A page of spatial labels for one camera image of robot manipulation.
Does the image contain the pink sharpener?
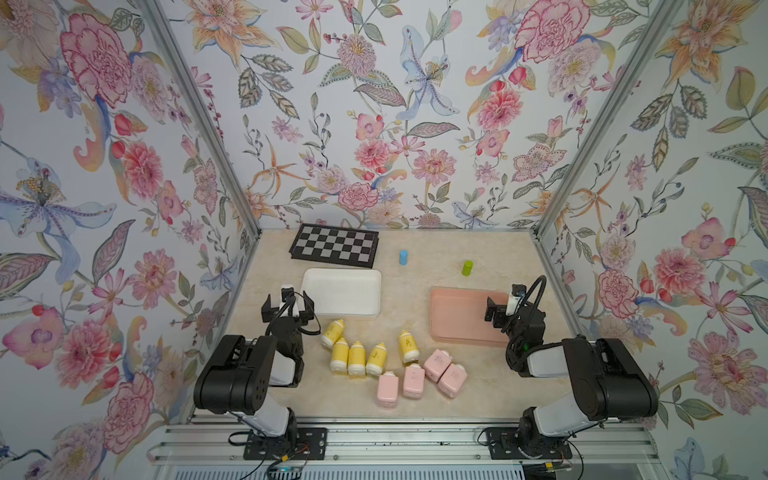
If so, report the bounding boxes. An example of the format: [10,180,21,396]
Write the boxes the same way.
[423,349,452,383]
[376,371,399,408]
[402,363,426,399]
[437,363,468,398]

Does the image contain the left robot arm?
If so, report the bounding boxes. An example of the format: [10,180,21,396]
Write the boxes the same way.
[193,287,322,442]

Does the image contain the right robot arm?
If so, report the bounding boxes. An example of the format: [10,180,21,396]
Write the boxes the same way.
[485,299,659,447]

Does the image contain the white storage tray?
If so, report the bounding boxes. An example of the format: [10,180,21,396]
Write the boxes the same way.
[301,268,382,317]

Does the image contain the pink storage tray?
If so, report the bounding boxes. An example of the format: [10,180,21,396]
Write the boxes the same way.
[429,287,508,347]

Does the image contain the yellow sharpener far left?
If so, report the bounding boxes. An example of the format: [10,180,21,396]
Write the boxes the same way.
[320,319,345,349]

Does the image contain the yellow sharpener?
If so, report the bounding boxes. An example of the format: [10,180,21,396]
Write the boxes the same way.
[330,337,349,374]
[320,319,345,349]
[398,330,420,365]
[365,343,388,377]
[347,341,366,377]

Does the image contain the green cylinder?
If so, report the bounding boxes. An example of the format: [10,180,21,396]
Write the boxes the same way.
[461,260,474,277]

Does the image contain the black white checkerboard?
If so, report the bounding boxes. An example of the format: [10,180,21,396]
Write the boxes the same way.
[289,224,379,269]

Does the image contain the yellow sharpener right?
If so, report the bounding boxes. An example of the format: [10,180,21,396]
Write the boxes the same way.
[398,330,420,365]

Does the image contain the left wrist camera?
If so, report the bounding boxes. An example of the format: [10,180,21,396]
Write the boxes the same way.
[279,285,299,318]

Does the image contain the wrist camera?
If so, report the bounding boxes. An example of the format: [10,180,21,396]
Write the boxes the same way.
[279,285,299,318]
[506,284,527,316]

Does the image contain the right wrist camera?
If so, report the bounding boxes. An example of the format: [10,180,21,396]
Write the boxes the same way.
[506,284,527,316]

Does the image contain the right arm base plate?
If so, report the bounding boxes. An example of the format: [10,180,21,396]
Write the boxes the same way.
[479,427,573,461]

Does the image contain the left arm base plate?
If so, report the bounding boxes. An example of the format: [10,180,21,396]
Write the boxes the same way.
[243,427,328,461]

